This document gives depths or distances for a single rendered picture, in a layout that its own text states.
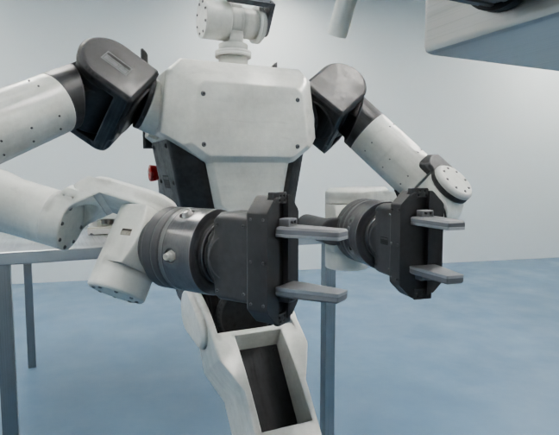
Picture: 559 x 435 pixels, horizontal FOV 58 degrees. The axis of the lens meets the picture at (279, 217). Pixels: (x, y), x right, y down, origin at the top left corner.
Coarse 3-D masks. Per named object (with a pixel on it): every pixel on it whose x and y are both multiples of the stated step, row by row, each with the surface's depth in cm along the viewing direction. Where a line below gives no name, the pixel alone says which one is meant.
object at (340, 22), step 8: (336, 0) 19; (344, 0) 19; (352, 0) 19; (336, 8) 19; (344, 8) 19; (352, 8) 19; (336, 16) 19; (344, 16) 19; (352, 16) 20; (336, 24) 19; (344, 24) 19; (328, 32) 20; (336, 32) 20; (344, 32) 20
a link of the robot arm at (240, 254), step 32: (192, 224) 49; (224, 224) 47; (256, 224) 45; (160, 256) 50; (192, 256) 48; (224, 256) 48; (256, 256) 45; (288, 256) 48; (192, 288) 50; (224, 288) 48; (256, 288) 46; (256, 320) 48; (288, 320) 49
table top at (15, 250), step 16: (0, 240) 156; (16, 240) 156; (80, 240) 156; (96, 240) 156; (304, 240) 170; (0, 256) 133; (16, 256) 134; (32, 256) 136; (48, 256) 137; (64, 256) 139; (80, 256) 141; (96, 256) 143
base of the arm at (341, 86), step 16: (336, 64) 96; (320, 80) 94; (336, 80) 94; (352, 80) 95; (320, 96) 92; (336, 96) 93; (352, 96) 94; (320, 112) 94; (336, 112) 92; (320, 128) 97; (336, 128) 95; (320, 144) 101
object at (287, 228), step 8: (280, 224) 46; (288, 224) 46; (296, 224) 47; (280, 232) 45; (288, 232) 45; (296, 232) 44; (304, 232) 44; (312, 232) 44; (320, 232) 43; (328, 232) 43; (336, 232) 43; (344, 232) 44; (328, 240) 43; (336, 240) 43
